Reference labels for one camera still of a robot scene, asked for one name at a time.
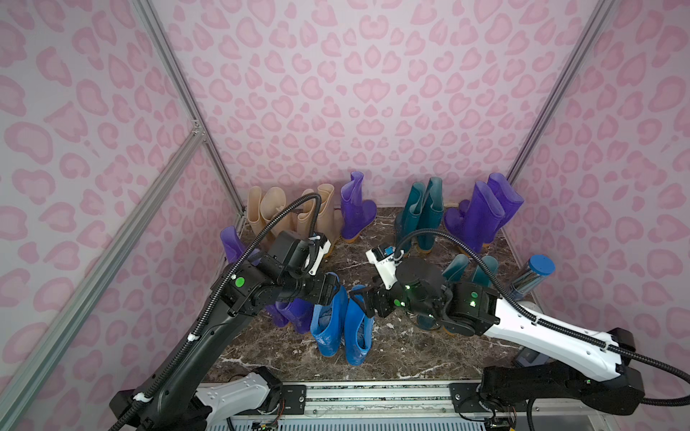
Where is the aluminium corner frame post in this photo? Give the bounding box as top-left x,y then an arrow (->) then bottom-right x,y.
1,1 -> 242,430

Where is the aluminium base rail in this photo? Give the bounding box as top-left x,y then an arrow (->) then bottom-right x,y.
211,380 -> 619,430

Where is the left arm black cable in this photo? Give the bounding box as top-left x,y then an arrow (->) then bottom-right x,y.
107,192 -> 323,431

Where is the dark green rain boot front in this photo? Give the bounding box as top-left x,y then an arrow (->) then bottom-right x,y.
417,177 -> 445,253

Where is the blue rain boot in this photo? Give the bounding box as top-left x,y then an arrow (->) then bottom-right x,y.
310,278 -> 349,357
343,285 -> 374,366

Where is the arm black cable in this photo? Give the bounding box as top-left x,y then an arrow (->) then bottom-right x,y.
392,228 -> 690,408
107,192 -> 323,431

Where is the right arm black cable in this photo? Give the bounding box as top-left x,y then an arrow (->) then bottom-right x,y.
392,228 -> 690,408

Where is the small blue grey box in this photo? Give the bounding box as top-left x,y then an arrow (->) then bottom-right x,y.
512,348 -> 551,367

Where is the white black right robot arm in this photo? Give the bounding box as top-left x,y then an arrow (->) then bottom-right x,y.
359,246 -> 645,416

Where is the blue capped clear bottle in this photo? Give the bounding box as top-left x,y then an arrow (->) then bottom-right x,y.
510,254 -> 555,301

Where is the right aluminium corner post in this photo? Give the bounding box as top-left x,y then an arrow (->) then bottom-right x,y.
507,0 -> 620,187

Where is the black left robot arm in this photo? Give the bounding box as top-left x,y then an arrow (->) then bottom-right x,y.
110,231 -> 339,430

